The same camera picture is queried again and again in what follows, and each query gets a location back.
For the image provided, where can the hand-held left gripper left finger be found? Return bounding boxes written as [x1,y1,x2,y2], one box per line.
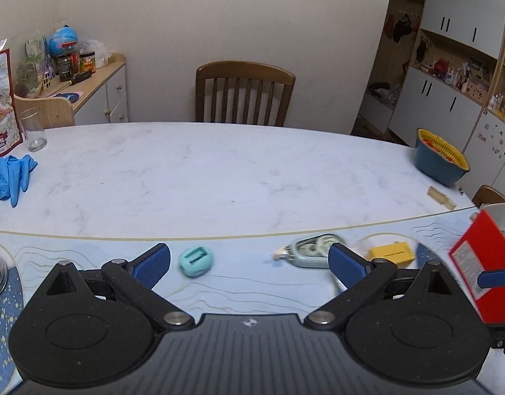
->
[44,243,195,332]

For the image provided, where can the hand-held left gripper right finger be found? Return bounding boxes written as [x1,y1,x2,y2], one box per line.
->
[302,242,461,332]

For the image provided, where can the red shoebox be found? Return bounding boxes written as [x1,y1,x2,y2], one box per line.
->
[448,201,505,324]

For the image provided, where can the grey-green correction tape dispenser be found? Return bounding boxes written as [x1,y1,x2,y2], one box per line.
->
[272,234,348,269]

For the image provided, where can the small teal plastic gadget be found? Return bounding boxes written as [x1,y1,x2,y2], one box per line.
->
[178,246,215,277]

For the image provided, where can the small yellow box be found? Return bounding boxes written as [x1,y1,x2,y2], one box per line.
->
[367,242,415,266]

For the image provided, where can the wooden chair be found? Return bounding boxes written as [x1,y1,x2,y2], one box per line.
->
[195,61,296,127]
[471,185,505,208]

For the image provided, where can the light blue table mat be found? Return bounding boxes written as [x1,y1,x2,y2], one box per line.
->
[0,212,484,391]

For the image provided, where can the beige cylinder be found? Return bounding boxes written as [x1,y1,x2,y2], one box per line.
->
[427,186,457,211]

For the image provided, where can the blue bowl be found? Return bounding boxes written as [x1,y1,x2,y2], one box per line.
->
[413,136,467,187]

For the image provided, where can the yellow colander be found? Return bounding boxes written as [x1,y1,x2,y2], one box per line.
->
[417,128,470,172]

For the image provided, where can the pile of strawberries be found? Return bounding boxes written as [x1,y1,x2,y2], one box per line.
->
[421,138,455,161]

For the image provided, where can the blue rubber gloves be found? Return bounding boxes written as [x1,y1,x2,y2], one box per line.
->
[0,154,39,207]

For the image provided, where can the white sideboard with wooden top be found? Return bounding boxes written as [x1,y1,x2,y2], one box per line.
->
[50,53,129,126]

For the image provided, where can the clear drinking glass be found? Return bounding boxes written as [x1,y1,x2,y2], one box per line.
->
[19,108,48,152]

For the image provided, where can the curved wooden board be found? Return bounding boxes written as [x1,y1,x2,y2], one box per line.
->
[14,92,77,129]

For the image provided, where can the black and yellow screwdriver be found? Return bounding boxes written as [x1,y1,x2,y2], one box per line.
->
[63,71,93,87]

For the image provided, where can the orange glass jar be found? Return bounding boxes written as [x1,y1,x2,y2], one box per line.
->
[79,51,97,75]

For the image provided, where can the dark glass jar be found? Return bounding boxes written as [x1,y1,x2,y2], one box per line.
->
[57,53,75,82]

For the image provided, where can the clear plastic bag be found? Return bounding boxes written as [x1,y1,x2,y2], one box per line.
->
[77,37,113,67]

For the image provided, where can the dark patterned hanging bag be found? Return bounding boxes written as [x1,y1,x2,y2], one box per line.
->
[415,37,430,64]

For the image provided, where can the clear packet with plants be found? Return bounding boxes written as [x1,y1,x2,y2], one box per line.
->
[15,35,51,95]

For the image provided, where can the blue globe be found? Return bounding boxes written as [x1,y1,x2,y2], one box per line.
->
[48,27,78,56]

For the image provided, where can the black hanging bag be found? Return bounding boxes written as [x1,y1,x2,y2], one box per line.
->
[393,13,414,44]

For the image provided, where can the white and wood cabinet unit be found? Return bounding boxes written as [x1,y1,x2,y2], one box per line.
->
[355,0,505,198]

